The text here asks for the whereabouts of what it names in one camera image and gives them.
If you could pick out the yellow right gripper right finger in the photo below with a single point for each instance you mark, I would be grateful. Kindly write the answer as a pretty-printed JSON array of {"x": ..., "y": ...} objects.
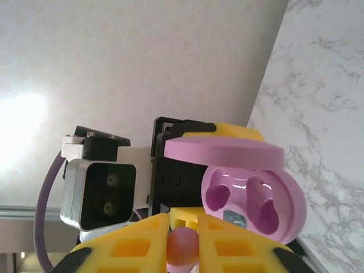
[{"x": 236, "y": 253}]

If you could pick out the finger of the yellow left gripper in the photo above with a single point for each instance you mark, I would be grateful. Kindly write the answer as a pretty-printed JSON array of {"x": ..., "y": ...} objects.
[
  {"x": 177, "y": 213},
  {"x": 239, "y": 132}
]

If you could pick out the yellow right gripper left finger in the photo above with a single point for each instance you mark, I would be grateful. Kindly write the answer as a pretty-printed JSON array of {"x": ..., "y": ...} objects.
[{"x": 128, "y": 253}]

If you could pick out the purple earbud charging case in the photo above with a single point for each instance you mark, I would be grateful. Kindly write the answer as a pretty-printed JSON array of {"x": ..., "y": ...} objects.
[{"x": 241, "y": 153}]

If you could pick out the purple earbud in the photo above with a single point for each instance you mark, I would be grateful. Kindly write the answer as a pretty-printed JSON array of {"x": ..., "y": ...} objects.
[{"x": 182, "y": 244}]

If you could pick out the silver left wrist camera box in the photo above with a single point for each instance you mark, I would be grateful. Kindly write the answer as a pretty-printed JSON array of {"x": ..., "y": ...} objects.
[{"x": 99, "y": 193}]

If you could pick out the aluminium frame post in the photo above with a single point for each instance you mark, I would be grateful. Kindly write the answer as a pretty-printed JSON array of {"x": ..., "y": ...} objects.
[{"x": 28, "y": 212}]

